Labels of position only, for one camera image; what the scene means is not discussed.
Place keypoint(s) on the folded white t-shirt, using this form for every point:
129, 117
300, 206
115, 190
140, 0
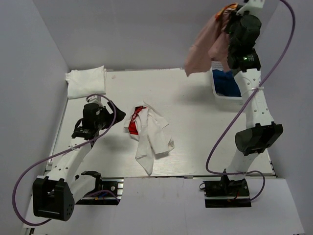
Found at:
82, 83

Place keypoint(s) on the white red-print t-shirt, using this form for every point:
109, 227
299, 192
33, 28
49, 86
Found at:
146, 125

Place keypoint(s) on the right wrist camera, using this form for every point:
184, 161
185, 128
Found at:
251, 6

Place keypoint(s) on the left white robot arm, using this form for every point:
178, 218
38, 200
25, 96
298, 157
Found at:
55, 195

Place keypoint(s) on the white plastic basket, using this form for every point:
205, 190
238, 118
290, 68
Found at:
230, 102

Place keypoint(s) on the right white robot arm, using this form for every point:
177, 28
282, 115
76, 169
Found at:
261, 130

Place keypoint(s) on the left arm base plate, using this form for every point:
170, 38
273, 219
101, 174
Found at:
109, 193

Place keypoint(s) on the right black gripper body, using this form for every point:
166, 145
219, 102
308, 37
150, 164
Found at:
230, 29

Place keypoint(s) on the blue t-shirt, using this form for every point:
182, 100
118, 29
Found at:
225, 84

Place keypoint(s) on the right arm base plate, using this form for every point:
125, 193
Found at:
226, 194

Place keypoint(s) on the pink t-shirt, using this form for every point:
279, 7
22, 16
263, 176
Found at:
211, 44

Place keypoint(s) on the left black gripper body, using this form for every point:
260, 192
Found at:
103, 112

